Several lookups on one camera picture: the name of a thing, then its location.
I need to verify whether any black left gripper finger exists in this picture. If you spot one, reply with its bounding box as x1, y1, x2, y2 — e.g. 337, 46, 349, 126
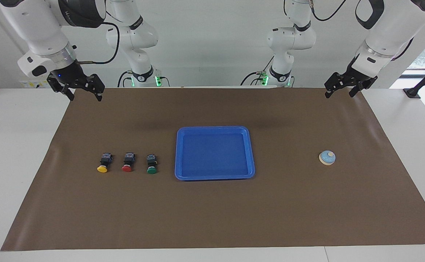
324, 72, 345, 99
349, 76, 378, 98

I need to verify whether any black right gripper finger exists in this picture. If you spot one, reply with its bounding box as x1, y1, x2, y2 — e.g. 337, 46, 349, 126
47, 75, 75, 102
84, 74, 106, 102

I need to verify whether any light blue call bell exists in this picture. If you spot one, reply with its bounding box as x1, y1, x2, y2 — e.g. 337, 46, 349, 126
319, 150, 336, 166

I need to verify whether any yellow push button switch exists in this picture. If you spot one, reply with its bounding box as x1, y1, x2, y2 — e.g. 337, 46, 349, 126
97, 153, 114, 173

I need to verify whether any red push button switch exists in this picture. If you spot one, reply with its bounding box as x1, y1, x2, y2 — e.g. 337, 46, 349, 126
122, 152, 136, 172

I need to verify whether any green push button switch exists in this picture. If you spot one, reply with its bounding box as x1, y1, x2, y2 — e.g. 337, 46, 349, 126
146, 154, 158, 174

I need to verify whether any blue plastic tray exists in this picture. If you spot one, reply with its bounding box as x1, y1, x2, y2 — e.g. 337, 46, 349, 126
175, 126, 256, 181

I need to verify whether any black slanted stand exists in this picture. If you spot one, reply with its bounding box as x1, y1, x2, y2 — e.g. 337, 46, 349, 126
403, 58, 425, 99

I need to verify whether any brown table mat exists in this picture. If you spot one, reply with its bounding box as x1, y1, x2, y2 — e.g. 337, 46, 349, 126
0, 87, 425, 251

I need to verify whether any white wall power box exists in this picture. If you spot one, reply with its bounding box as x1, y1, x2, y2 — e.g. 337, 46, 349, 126
19, 79, 51, 89

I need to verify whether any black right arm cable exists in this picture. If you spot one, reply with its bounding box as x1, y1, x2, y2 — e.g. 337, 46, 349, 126
76, 22, 121, 65

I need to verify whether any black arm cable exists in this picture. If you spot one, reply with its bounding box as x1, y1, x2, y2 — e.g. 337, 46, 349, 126
76, 22, 121, 65
309, 0, 348, 21

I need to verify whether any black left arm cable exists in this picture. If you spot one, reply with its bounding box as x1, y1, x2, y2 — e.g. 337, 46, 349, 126
309, 0, 348, 21

